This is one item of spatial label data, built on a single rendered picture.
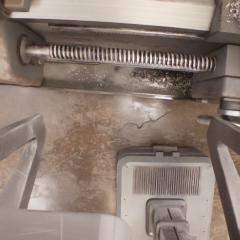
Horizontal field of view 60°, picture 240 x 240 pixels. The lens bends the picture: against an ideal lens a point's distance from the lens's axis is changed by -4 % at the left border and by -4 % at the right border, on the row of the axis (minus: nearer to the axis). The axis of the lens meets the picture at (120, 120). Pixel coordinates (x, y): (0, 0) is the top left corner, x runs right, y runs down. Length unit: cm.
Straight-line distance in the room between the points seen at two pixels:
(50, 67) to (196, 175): 88
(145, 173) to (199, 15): 81
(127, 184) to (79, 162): 40
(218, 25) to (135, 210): 97
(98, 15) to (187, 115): 99
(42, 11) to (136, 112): 92
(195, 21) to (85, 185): 119
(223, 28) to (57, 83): 69
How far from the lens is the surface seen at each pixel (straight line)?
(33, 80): 75
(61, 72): 97
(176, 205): 118
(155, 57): 60
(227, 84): 58
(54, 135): 142
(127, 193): 117
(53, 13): 56
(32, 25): 71
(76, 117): 136
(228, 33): 52
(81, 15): 54
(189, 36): 61
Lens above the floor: 132
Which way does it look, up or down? 84 degrees down
